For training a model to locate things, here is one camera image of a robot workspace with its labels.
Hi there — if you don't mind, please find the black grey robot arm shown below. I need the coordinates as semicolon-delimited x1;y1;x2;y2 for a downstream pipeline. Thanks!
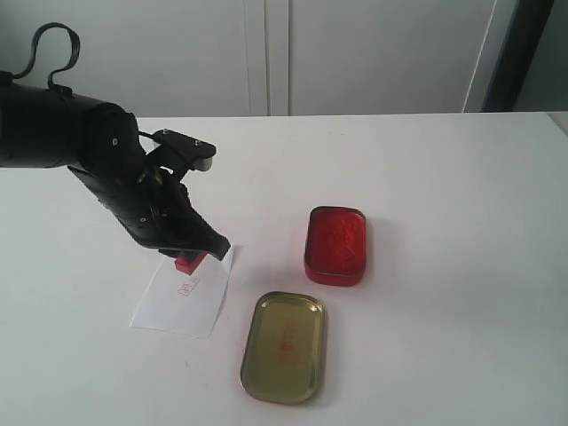
1;72;230;260

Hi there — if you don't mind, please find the gold tin lid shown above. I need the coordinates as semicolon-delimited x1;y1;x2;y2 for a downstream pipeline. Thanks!
240;291;327;405

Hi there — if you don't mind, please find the white paper sheet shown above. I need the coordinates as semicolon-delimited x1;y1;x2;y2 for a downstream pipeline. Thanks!
130;245;242;338

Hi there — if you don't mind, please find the red ink pad tin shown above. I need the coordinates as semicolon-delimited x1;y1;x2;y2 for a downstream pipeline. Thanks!
304;206;367;288

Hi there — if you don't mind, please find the red stamp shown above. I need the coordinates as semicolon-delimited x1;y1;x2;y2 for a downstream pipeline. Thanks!
174;252;207;275

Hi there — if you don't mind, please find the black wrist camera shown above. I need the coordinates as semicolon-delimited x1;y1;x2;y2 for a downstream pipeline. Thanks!
146;129;217;182

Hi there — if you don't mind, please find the dark vertical post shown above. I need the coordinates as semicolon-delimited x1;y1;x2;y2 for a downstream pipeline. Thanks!
481;0;555;113

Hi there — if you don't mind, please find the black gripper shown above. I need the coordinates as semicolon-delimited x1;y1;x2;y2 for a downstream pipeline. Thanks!
69;167;231;261

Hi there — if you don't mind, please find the black looped cable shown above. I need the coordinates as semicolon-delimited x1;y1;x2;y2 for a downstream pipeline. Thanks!
12;22;82;90

